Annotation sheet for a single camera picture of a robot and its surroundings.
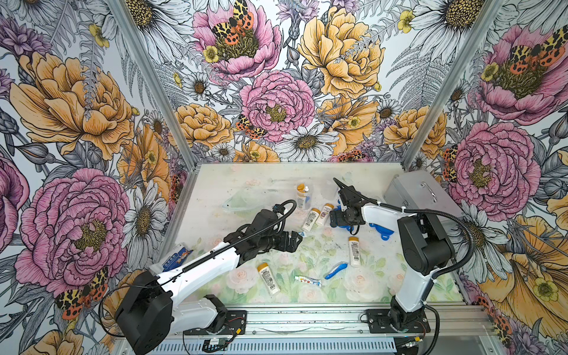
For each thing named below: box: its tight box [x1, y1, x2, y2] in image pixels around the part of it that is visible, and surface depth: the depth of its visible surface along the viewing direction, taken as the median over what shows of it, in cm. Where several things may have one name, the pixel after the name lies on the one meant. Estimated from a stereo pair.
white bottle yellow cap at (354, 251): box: [348, 235, 361, 267], surface depth 91 cm
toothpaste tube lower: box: [294, 275, 322, 287], surface depth 84 cm
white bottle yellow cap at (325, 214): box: [315, 202, 335, 227], surface depth 101 cm
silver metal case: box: [383, 170, 466, 222], surface depth 93 cm
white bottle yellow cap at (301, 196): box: [296, 182, 310, 211], surface depth 101 cm
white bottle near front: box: [257, 262, 282, 296], surface depth 83 cm
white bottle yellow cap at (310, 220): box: [301, 207, 321, 232], surface depth 99 cm
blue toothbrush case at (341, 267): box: [323, 262, 348, 280], surface depth 87 cm
